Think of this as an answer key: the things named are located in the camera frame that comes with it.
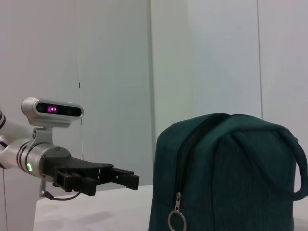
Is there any dark teal insulated bag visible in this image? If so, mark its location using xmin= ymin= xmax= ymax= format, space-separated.
xmin=148 ymin=113 xmax=308 ymax=231

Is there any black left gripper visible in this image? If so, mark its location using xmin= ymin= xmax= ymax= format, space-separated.
xmin=44 ymin=155 xmax=140 ymax=196

